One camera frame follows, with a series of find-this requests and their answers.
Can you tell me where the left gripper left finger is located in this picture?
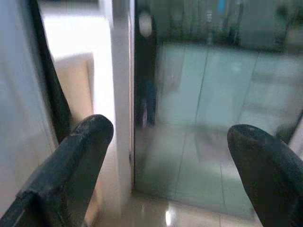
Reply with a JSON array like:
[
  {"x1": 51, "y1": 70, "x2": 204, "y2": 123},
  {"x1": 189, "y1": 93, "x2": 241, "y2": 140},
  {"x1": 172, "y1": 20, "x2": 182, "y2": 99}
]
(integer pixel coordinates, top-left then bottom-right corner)
[{"x1": 0, "y1": 114, "x2": 115, "y2": 227}]

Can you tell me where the mini fridge door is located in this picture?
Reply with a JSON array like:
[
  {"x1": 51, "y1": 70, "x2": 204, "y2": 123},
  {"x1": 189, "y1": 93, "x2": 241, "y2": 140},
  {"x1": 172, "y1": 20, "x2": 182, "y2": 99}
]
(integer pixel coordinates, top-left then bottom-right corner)
[{"x1": 0, "y1": 0, "x2": 73, "y2": 213}]

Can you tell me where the white counter unit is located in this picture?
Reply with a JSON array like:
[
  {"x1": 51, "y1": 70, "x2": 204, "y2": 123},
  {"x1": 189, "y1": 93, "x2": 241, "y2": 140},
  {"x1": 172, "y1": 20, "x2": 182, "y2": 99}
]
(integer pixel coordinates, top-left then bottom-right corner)
[{"x1": 40, "y1": 16, "x2": 114, "y2": 123}]

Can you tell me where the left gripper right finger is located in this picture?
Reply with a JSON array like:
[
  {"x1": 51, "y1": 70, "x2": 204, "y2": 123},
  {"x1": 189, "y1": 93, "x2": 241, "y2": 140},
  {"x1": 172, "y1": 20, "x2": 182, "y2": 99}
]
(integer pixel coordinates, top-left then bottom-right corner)
[{"x1": 226, "y1": 124, "x2": 303, "y2": 227}]

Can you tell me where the green tinted glass door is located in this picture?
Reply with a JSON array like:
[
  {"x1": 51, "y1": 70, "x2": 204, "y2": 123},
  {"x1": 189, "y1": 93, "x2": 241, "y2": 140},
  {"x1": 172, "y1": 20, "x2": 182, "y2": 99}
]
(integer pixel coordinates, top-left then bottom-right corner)
[{"x1": 133, "y1": 0, "x2": 303, "y2": 213}]

